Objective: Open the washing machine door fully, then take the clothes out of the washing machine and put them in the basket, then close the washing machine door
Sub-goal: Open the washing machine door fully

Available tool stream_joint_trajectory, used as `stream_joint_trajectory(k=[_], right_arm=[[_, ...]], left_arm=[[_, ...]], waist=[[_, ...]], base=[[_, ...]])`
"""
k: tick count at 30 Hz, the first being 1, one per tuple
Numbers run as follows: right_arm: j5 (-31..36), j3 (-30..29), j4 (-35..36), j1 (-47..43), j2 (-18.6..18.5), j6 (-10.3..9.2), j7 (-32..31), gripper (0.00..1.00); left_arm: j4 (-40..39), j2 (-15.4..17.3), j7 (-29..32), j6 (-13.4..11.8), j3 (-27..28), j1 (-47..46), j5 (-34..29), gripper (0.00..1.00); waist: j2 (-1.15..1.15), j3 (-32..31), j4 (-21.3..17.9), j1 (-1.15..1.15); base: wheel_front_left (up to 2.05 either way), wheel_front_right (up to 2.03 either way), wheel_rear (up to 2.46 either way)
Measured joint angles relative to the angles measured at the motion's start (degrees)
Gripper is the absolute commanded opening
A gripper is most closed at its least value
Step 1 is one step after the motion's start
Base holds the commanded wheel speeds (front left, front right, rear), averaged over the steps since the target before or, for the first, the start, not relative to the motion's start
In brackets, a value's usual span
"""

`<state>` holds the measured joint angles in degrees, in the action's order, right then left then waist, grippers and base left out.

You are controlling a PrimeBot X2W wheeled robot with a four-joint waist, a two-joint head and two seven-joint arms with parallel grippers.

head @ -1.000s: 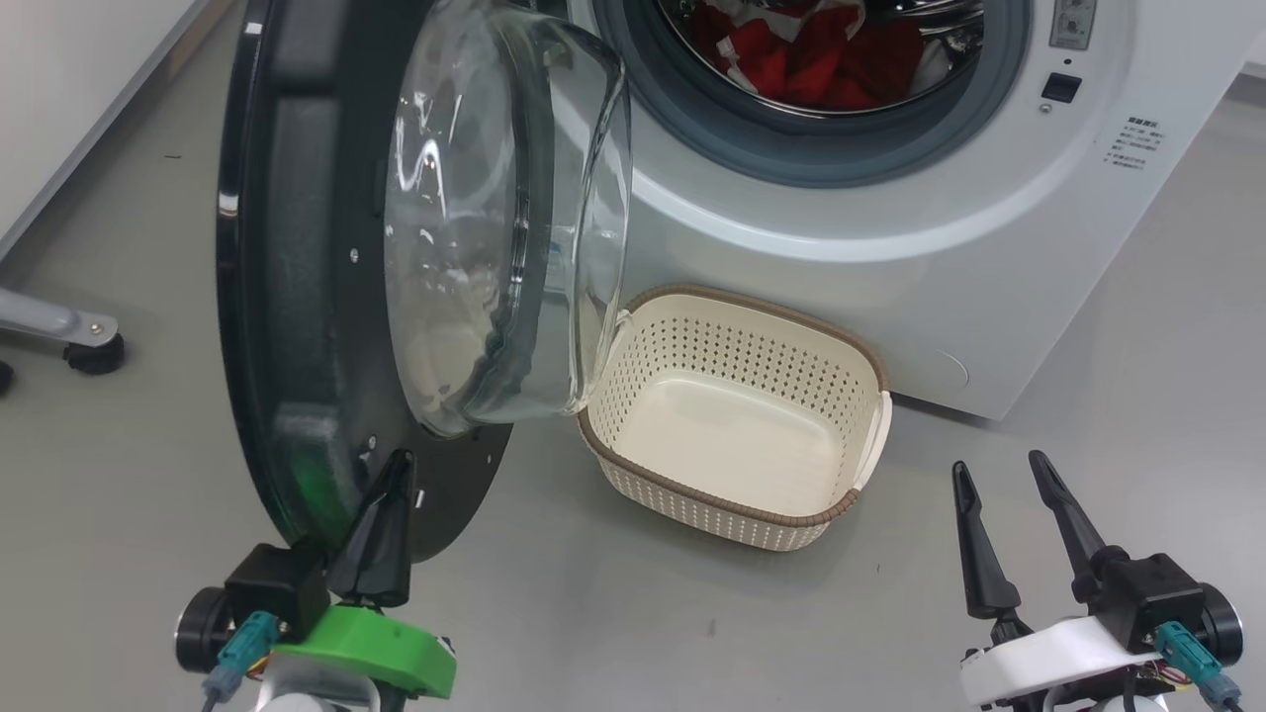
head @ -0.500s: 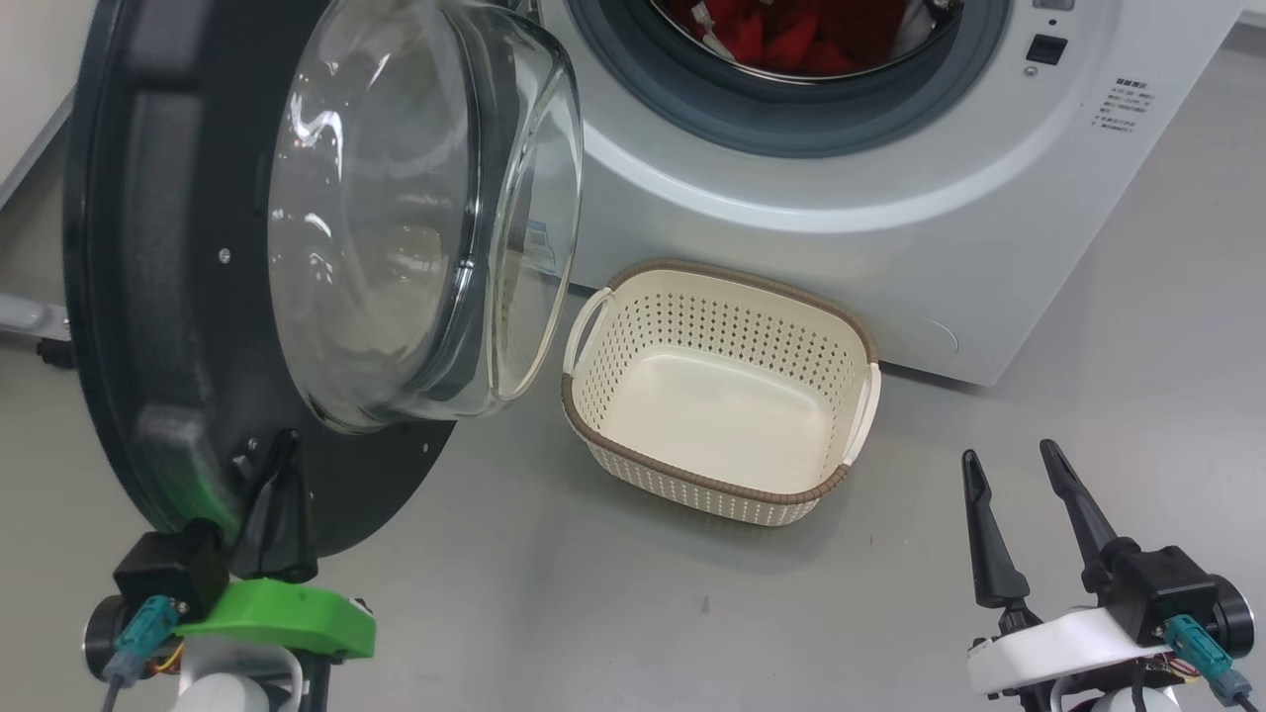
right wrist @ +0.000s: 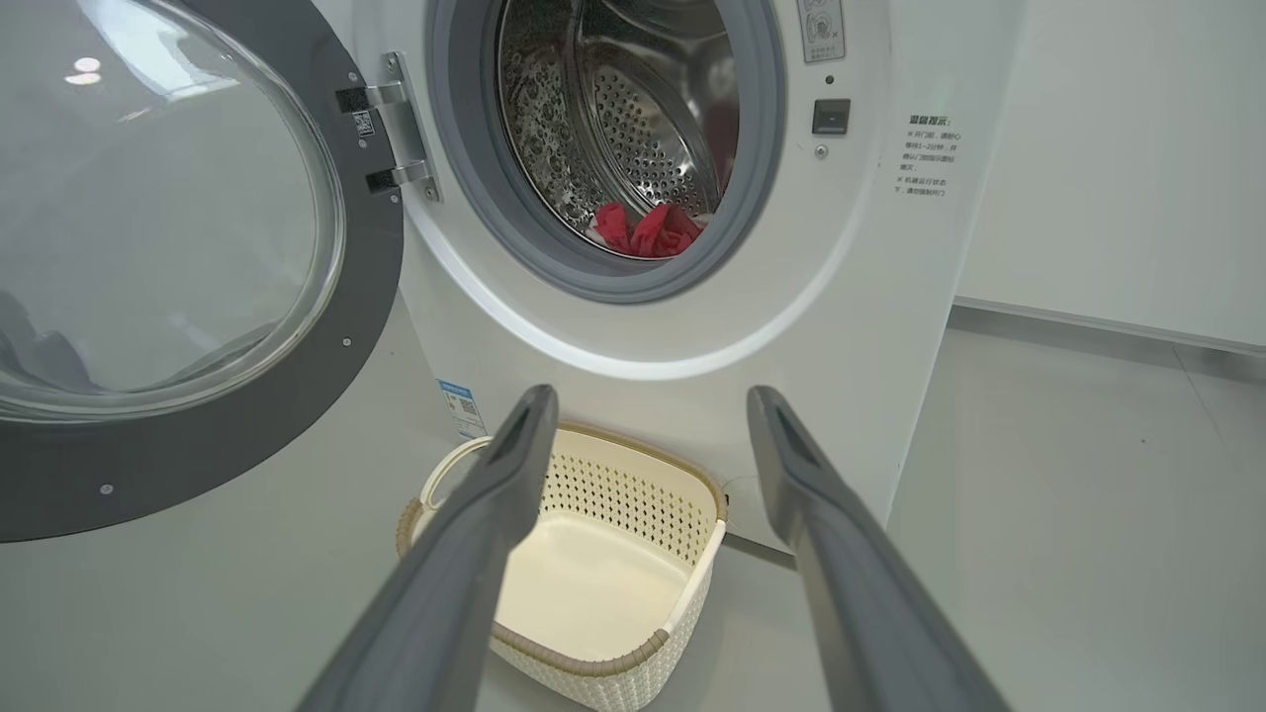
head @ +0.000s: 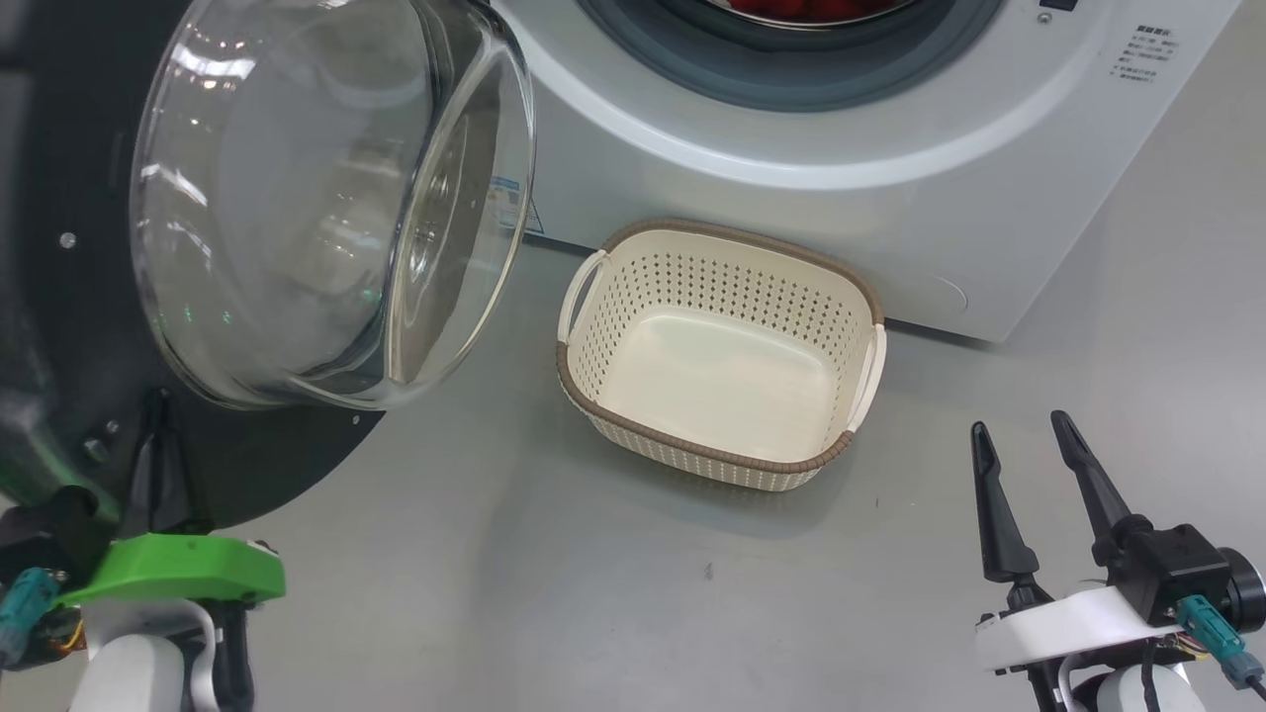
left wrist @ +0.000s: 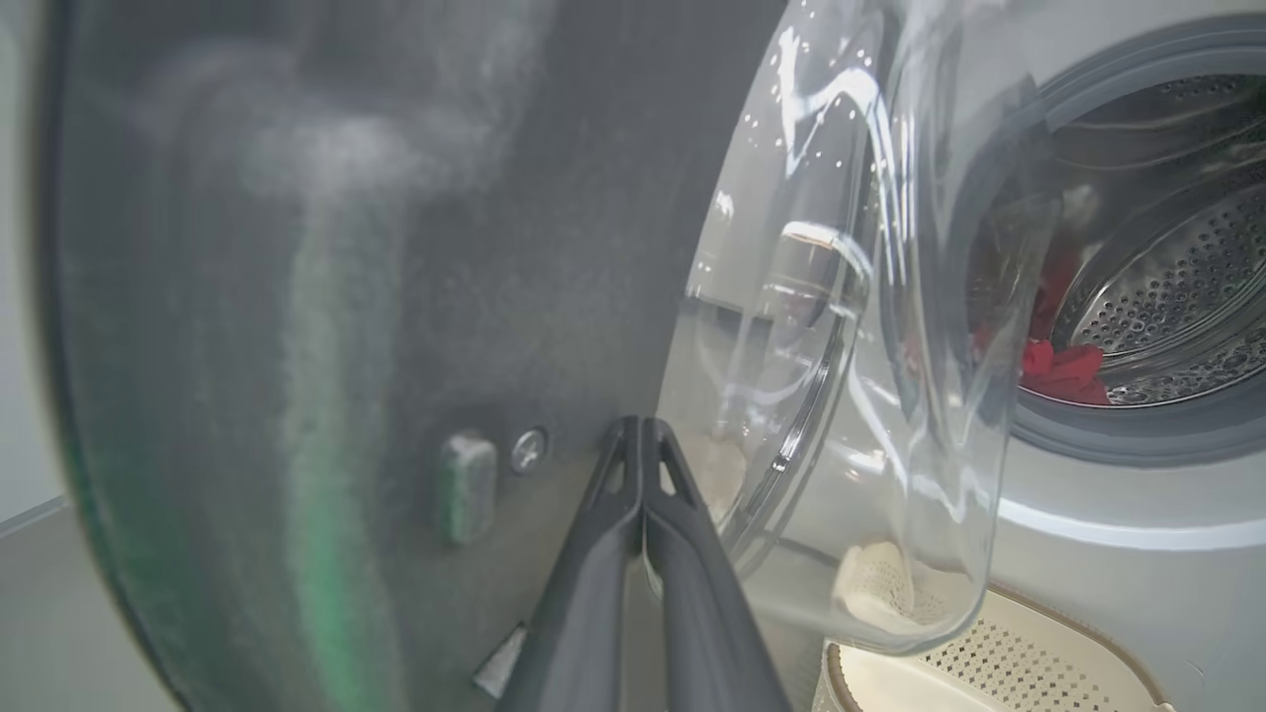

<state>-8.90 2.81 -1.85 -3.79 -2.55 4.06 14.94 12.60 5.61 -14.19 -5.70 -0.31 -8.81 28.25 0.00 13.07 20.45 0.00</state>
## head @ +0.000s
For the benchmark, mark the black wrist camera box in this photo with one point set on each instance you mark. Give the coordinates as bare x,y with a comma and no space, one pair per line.
69,524
1177,564

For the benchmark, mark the white front-load washing machine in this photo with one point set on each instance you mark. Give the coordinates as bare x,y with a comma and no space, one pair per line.
890,227

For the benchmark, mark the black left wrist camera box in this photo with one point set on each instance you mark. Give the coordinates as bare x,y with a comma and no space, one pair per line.
69,524

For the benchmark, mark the blue energy label sticker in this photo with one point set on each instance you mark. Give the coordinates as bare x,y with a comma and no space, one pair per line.
532,213

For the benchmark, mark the round dark glass washer door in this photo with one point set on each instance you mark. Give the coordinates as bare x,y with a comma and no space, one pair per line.
59,346

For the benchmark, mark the red and white garment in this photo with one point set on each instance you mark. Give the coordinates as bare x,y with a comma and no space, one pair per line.
811,8

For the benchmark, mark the cream perforated laundry basket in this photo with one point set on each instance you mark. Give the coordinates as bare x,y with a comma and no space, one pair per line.
722,376

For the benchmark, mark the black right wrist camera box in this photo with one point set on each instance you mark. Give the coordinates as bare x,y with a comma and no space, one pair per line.
1177,564

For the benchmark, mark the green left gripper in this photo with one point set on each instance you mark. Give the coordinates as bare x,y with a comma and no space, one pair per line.
178,569

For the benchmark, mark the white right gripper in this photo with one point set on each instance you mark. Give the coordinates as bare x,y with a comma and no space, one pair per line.
1068,628

